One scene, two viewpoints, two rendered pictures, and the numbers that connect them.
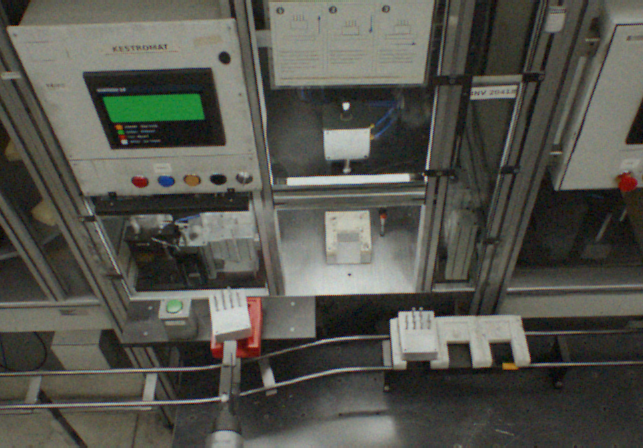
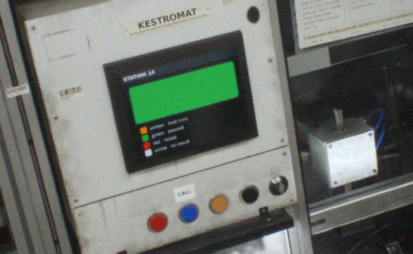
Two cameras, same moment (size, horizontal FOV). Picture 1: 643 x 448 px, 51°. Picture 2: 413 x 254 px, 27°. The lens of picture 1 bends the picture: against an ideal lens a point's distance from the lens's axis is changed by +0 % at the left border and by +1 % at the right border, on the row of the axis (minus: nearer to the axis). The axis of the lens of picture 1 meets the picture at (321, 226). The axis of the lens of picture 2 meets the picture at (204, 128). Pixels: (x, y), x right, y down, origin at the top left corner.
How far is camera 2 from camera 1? 0.91 m
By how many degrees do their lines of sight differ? 34
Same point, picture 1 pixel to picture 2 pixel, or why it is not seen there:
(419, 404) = not seen: outside the picture
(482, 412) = not seen: outside the picture
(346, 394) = not seen: outside the picture
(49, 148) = (48, 197)
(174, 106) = (206, 85)
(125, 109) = (152, 101)
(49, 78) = (64, 82)
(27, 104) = (29, 132)
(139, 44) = (166, 13)
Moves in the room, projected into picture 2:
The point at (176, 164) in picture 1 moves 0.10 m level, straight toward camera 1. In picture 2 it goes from (200, 183) to (235, 196)
